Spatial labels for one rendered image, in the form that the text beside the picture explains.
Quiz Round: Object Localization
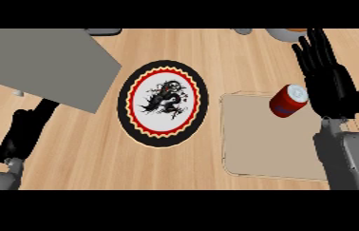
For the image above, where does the beige tray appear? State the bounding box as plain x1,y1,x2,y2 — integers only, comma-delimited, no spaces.
219,90,330,182

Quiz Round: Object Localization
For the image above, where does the small grey object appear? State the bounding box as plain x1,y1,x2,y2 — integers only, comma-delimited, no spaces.
232,28,254,36

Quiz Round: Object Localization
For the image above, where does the red soda can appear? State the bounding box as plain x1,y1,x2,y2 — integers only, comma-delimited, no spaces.
268,84,311,119

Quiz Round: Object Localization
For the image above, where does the dark grey object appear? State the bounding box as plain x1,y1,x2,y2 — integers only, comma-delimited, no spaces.
84,28,124,37

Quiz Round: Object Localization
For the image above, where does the flat grey door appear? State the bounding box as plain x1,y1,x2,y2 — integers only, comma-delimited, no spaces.
0,28,124,115

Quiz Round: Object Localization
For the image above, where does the black red dragon plate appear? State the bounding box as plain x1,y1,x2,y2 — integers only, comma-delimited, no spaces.
117,59,210,148

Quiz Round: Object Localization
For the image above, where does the grey bowl with orange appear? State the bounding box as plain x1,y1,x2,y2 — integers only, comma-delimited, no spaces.
263,28,311,43

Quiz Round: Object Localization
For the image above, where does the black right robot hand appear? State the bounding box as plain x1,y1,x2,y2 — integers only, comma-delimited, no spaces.
290,28,359,120

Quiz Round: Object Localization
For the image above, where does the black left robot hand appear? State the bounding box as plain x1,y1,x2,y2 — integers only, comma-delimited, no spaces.
0,98,62,164

